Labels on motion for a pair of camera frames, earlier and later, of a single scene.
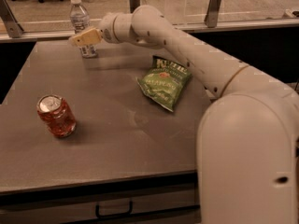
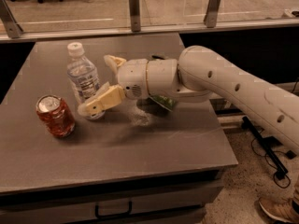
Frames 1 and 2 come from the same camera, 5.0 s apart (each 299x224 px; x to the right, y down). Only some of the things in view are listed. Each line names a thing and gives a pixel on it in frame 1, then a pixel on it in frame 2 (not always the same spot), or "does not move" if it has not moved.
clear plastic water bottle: (79, 21) to (82, 76)
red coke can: (57, 115) does not move
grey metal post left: (13, 29) does not move
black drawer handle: (114, 215) does not move
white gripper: (106, 28) to (132, 76)
